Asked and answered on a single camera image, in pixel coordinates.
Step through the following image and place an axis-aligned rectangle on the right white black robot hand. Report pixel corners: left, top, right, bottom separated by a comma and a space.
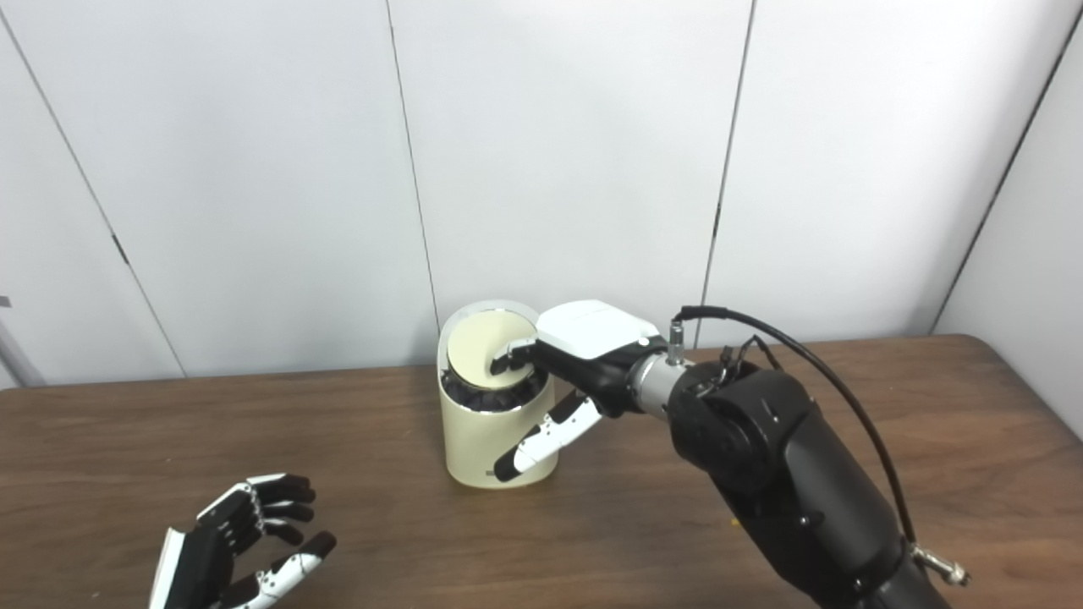
491, 299, 669, 484

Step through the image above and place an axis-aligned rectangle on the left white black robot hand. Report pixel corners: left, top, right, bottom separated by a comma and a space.
148, 474, 338, 609

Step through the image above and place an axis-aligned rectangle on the round cream bin lid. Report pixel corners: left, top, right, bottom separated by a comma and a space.
446, 310, 540, 390

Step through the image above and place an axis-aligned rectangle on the cream-colored desktop trash bin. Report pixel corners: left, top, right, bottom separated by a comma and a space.
437, 299, 559, 490

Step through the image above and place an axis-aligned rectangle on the black bin liner bag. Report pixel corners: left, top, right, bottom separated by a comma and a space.
440, 372, 547, 414

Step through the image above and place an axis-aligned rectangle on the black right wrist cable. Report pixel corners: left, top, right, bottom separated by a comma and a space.
673, 305, 970, 586

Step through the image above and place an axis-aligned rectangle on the gray wall corner post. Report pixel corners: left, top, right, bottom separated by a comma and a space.
0, 321, 47, 388

